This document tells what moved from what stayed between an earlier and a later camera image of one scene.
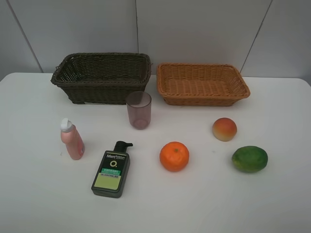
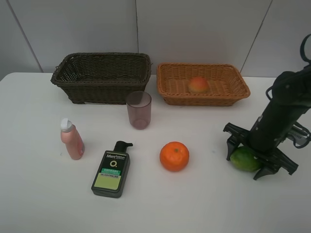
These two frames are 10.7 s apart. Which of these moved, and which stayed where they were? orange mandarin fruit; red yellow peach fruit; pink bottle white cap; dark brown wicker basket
Moved: red yellow peach fruit
Stayed: orange mandarin fruit; dark brown wicker basket; pink bottle white cap
